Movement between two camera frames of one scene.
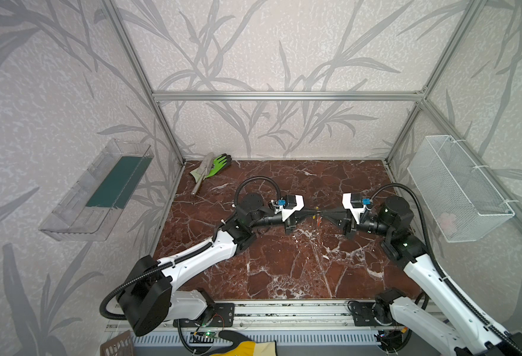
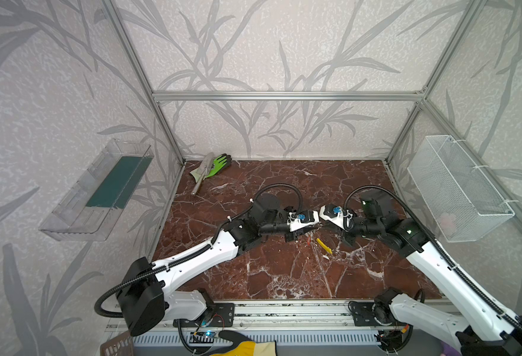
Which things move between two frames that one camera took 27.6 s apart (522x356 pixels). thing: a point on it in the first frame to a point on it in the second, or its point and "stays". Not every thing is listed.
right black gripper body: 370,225 stays
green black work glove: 219,164 stays
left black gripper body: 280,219 to 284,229
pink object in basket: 448,222 stays
